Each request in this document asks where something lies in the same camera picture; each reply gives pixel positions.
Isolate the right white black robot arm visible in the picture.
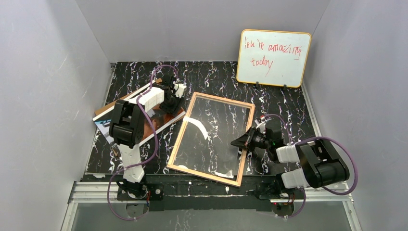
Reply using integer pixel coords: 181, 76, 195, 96
231, 121, 350, 200

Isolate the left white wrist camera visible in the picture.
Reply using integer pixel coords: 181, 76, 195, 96
174, 83, 187, 98

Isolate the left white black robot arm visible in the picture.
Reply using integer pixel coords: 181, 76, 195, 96
109, 76, 186, 199

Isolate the aluminium rail base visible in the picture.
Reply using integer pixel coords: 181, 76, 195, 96
62, 174, 361, 231

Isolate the yellow rimmed whiteboard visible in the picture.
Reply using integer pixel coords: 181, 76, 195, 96
236, 29, 312, 88

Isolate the white wooden picture frame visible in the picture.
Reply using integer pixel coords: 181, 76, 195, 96
167, 92, 256, 188

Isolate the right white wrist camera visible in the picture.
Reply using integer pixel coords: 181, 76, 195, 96
255, 115, 267, 134

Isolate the brown cardboard backing board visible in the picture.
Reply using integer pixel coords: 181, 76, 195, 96
94, 78, 186, 120

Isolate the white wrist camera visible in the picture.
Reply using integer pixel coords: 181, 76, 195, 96
174, 83, 187, 98
255, 115, 267, 134

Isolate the printed photo with white border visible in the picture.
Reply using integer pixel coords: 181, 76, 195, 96
96, 118, 176, 146

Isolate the clear plastic sheet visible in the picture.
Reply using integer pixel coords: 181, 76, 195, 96
173, 96, 251, 181

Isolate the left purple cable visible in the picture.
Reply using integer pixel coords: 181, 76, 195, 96
107, 65, 179, 221

